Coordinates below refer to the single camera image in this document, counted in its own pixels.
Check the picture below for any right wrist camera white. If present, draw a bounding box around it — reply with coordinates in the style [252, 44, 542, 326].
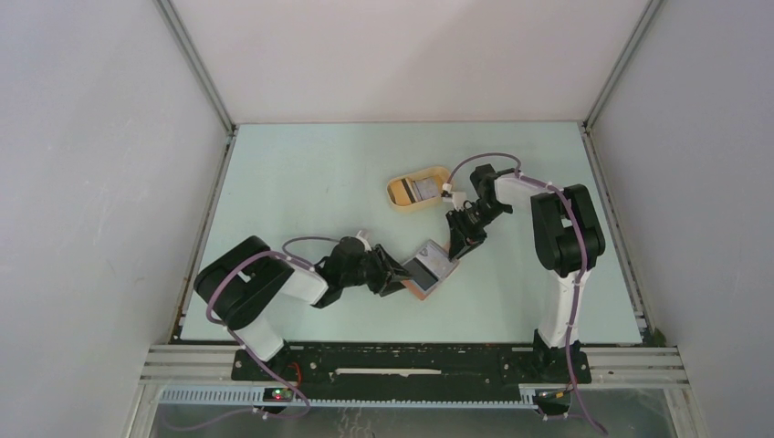
[441, 182, 467, 211]

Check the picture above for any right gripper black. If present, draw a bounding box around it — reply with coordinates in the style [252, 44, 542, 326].
[445, 201, 510, 261]

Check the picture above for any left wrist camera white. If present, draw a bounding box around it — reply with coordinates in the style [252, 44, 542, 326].
[355, 229, 371, 252]

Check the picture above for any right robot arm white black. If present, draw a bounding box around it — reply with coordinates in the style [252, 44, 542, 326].
[441, 165, 606, 381]

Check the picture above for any cream oval tray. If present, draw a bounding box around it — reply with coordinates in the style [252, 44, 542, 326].
[386, 166, 451, 214]

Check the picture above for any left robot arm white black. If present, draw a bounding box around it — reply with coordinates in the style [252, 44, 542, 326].
[193, 235, 413, 380]

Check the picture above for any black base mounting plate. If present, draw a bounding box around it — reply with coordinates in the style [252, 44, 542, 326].
[231, 341, 592, 402]

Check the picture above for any aluminium frame front rail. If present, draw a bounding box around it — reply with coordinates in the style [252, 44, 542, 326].
[141, 345, 689, 390]

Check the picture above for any stack of cards in tray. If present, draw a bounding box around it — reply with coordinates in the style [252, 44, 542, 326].
[388, 176, 441, 206]

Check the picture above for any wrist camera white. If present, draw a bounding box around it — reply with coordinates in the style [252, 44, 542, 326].
[355, 229, 371, 252]
[441, 182, 467, 211]

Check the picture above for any grey cable duct rail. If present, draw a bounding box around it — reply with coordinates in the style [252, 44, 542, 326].
[158, 386, 539, 411]

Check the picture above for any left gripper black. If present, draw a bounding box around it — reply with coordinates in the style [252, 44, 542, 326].
[340, 244, 415, 297]

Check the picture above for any brown leather card holder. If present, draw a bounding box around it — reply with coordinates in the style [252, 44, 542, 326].
[403, 245, 456, 300]

